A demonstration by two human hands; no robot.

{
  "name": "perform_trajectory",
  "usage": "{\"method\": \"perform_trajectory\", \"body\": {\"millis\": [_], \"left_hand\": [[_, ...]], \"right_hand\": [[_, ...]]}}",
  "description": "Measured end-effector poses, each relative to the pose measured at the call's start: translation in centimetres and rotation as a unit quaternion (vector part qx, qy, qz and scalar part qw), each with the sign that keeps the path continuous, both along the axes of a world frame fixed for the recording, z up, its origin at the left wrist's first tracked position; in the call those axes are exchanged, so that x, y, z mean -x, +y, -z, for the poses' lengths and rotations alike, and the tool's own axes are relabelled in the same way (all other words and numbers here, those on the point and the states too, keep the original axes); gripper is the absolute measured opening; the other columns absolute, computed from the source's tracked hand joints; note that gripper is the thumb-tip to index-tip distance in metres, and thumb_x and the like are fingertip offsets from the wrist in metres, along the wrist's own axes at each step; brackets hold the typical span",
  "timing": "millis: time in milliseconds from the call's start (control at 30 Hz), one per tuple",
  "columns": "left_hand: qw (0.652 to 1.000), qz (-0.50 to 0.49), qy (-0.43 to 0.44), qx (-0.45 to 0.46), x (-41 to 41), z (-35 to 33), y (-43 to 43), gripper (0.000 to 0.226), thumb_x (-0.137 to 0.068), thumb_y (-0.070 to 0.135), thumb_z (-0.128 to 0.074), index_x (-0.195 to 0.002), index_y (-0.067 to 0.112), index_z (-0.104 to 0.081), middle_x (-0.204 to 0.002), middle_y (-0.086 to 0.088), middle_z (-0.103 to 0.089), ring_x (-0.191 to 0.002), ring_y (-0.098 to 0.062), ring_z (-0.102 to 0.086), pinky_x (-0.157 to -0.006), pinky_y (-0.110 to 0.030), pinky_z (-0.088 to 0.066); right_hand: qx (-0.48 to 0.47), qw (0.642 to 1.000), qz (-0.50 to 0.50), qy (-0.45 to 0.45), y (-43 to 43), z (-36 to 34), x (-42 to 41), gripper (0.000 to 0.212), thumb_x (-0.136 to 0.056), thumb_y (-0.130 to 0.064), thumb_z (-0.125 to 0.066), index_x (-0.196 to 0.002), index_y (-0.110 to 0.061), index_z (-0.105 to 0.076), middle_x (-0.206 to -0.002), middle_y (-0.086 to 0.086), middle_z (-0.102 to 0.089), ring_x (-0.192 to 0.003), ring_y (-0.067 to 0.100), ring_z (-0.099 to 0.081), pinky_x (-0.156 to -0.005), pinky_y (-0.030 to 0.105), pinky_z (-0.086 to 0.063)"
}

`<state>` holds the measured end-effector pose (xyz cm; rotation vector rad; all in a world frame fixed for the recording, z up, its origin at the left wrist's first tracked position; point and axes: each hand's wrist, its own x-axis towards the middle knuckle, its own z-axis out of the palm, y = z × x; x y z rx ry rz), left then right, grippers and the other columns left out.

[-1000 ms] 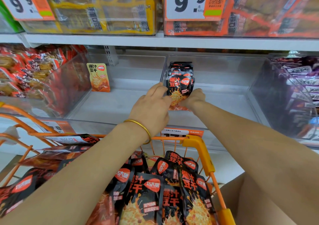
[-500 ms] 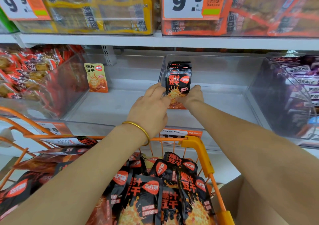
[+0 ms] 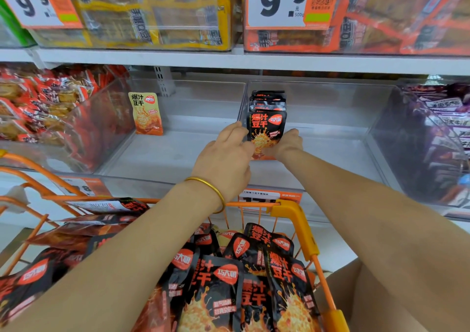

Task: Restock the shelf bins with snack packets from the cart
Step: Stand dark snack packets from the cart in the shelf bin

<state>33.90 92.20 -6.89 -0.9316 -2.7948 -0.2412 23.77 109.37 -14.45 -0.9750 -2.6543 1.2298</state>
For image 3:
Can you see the person's left forearm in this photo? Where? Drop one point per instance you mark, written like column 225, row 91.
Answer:
column 95, row 277

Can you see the person's right hand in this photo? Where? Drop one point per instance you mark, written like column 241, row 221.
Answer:
column 286, row 144

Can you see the person's right forearm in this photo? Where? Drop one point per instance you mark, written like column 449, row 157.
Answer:
column 396, row 232

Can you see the stack of yellow trimmed packets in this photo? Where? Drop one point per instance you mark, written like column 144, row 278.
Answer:
column 161, row 16

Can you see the pile of red tan packets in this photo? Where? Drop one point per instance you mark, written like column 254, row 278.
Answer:
column 44, row 97

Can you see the orange shopping cart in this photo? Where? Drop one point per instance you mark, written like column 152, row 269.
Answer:
column 294, row 210

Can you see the person's right leg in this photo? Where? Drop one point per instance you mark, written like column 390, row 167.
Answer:
column 360, row 306

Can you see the pile of black orange snacks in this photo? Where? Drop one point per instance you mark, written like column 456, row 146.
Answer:
column 220, row 291

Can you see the stack of orange trimmed packets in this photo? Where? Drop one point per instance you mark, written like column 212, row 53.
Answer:
column 411, row 19

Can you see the person's left hand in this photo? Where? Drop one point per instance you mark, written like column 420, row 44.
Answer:
column 224, row 163

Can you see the pile of purple packets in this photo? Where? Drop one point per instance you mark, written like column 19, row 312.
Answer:
column 448, row 122

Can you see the stack of green packets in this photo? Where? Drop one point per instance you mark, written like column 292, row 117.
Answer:
column 13, row 30

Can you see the yellow orange snack packet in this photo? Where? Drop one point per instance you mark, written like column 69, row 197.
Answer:
column 145, row 115

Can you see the white orange price tag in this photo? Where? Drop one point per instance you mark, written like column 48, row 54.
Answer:
column 275, row 1
column 29, row 3

